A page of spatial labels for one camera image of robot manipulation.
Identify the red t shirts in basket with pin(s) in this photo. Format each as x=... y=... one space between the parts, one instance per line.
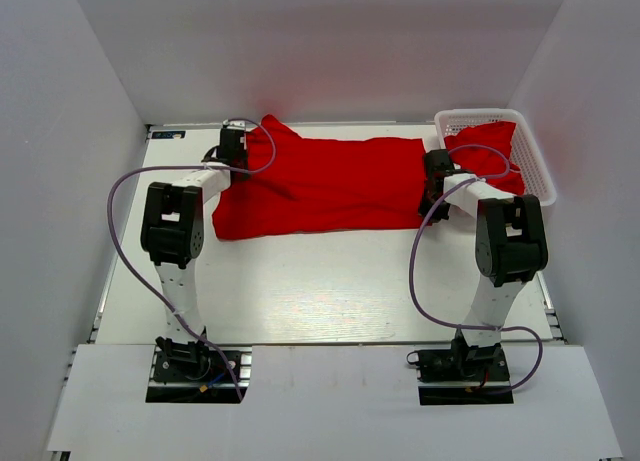
x=485 y=150

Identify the blue table label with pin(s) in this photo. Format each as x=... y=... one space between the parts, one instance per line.
x=168 y=134

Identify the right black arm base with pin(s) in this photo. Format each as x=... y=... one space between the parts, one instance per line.
x=462 y=375

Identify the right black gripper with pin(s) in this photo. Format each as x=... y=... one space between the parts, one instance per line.
x=431 y=214

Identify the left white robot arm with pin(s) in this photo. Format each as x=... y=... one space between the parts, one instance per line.
x=173 y=232

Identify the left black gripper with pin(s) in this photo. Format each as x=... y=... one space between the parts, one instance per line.
x=244 y=157

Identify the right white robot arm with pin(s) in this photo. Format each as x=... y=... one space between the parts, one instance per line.
x=510 y=241

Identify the white plastic basket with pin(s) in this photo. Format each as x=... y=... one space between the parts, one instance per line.
x=525 y=152

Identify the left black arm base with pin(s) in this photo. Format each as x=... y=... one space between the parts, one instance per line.
x=194 y=373

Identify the red t shirt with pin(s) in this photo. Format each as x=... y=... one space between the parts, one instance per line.
x=311 y=185

